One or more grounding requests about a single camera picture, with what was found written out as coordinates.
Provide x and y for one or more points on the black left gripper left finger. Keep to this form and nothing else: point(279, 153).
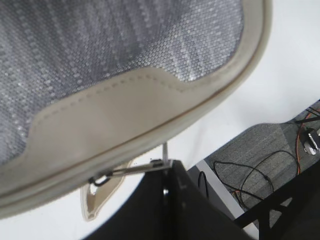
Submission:
point(146, 215)

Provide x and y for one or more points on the grey connector plug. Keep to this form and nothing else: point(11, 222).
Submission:
point(310, 139)

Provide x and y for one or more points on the black table leg frame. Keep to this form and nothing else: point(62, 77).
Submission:
point(292, 212)

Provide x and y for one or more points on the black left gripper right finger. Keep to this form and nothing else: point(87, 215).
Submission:
point(192, 216)

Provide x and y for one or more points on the cream fabric zipper bag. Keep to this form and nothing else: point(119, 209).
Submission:
point(88, 85)

